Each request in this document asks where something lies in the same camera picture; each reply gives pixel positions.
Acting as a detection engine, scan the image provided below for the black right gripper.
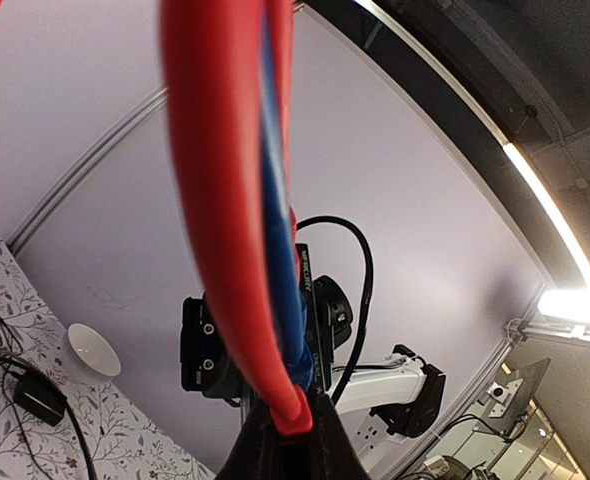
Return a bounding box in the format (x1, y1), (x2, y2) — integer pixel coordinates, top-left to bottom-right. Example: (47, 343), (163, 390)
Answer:
(180, 297), (245, 408)

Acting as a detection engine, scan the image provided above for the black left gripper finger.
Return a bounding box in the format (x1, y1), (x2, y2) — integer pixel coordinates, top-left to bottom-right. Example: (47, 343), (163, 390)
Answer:
(215, 394), (368, 480)

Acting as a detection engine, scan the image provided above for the black network switch box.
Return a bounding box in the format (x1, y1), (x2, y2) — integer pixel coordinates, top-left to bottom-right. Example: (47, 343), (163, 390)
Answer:
(296, 243), (332, 406)

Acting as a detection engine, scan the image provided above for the black power cable with plug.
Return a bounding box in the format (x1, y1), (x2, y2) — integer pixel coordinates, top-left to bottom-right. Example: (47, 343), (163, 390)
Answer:
(0, 302), (99, 480)

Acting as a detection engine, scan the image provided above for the red ethernet cable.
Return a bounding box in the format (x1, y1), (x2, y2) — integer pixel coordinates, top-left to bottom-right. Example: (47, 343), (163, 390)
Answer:
(158, 0), (316, 435)

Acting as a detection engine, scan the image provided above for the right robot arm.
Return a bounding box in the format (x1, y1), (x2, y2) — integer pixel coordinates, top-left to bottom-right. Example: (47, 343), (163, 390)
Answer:
(180, 297), (446, 471)

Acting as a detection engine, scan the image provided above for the white ceramic bowl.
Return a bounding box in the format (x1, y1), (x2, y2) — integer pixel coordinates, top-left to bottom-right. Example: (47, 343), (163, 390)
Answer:
(62, 323), (122, 385)

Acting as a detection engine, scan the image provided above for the floral patterned table cloth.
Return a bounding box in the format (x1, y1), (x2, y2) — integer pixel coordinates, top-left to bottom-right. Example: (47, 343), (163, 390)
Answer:
(0, 239), (214, 479)

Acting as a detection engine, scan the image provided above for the black power adapter brick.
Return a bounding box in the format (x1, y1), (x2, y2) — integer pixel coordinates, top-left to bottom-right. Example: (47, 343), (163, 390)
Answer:
(13, 373), (66, 427)

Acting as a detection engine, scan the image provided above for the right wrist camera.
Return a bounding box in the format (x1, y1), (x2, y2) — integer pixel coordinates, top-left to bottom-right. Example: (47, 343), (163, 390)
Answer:
(314, 275), (353, 363)

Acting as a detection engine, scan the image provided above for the blue ethernet cable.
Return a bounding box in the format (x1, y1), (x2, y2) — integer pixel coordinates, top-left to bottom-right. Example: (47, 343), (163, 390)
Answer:
(257, 0), (316, 396)

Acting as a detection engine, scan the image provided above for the right aluminium frame post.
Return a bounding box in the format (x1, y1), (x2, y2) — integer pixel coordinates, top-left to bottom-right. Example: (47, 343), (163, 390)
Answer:
(6, 88), (167, 255)

